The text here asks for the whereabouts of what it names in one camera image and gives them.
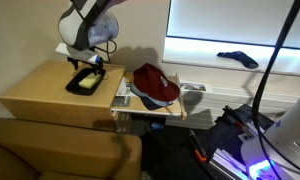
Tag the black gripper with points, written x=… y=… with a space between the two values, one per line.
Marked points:
x=71 y=59

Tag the yellow sponge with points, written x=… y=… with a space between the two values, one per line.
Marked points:
x=89 y=81

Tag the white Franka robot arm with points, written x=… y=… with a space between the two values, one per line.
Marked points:
x=73 y=26

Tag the black rectangular dish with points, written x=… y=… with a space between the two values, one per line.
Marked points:
x=76 y=89

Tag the white printed leaflet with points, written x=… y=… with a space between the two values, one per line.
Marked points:
x=125 y=90

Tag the grey magazine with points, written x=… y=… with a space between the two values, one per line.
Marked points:
x=121 y=101

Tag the light wooden table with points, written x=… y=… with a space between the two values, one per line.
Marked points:
x=40 y=86

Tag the dark red baseball cap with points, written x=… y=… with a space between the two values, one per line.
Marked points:
x=153 y=83

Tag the blue denim baseball cap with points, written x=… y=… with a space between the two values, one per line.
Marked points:
x=150 y=103

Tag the brown leather armchair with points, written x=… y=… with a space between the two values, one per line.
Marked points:
x=56 y=150

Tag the small photo postcard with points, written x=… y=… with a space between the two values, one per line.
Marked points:
x=193 y=87

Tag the white windowsill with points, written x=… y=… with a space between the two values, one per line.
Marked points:
x=196 y=53

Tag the white radiator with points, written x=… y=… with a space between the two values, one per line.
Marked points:
x=206 y=110

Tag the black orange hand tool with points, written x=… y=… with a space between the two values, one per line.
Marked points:
x=200 y=154

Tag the white roller blind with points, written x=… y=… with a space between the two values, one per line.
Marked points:
x=230 y=20

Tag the dark blue sock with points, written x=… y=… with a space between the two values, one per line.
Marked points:
x=243 y=58

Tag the black red hand tool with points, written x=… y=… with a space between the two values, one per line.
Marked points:
x=236 y=120

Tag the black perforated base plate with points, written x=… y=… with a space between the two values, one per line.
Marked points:
x=223 y=136

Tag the aluminium mounting rail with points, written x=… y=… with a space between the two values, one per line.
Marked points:
x=223 y=163

